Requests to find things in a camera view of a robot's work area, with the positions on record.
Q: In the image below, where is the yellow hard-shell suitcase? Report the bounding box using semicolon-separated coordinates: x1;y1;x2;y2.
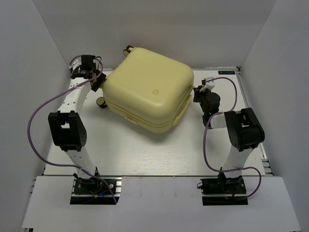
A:
100;45;194;133

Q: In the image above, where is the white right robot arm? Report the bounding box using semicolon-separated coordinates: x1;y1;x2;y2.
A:
193;86;265;193

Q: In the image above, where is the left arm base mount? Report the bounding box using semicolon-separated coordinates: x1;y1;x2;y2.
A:
70;174;121;205

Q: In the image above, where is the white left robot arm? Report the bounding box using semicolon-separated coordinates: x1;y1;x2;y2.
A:
48;55;106;193

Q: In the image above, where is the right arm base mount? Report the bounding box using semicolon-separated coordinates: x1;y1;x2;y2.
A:
197;177;248;206

